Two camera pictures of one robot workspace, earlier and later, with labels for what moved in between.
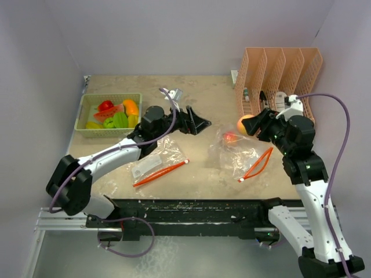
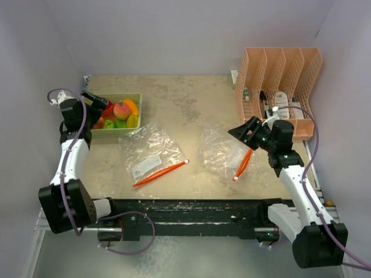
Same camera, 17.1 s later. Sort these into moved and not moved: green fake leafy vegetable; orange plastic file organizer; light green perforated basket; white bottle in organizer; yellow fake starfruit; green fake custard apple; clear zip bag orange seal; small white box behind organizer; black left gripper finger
Moved: black left gripper finger
Not moved: clear zip bag orange seal; white bottle in organizer; orange plastic file organizer; small white box behind organizer; yellow fake starfruit; light green perforated basket; green fake leafy vegetable; green fake custard apple
